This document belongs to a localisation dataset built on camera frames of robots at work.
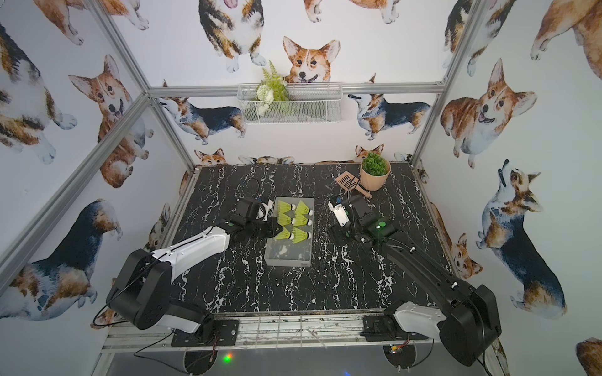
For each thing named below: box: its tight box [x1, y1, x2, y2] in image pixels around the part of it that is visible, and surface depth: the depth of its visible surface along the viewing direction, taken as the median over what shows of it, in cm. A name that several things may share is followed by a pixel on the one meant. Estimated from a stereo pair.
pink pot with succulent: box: [359, 151, 392, 192], surface depth 105 cm
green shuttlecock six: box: [278, 212, 297, 228], surface depth 99 cm
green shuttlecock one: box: [294, 199, 314, 217], surface depth 102 cm
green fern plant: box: [256, 59, 291, 116], surface depth 84 cm
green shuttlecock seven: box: [294, 214, 313, 227], surface depth 99 cm
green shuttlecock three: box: [275, 227, 295, 241], surface depth 92 cm
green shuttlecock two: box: [277, 200, 297, 214], surface depth 103 cm
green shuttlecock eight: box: [291, 227, 312, 245], surface depth 94 cm
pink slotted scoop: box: [334, 170, 374, 199], surface depth 117 cm
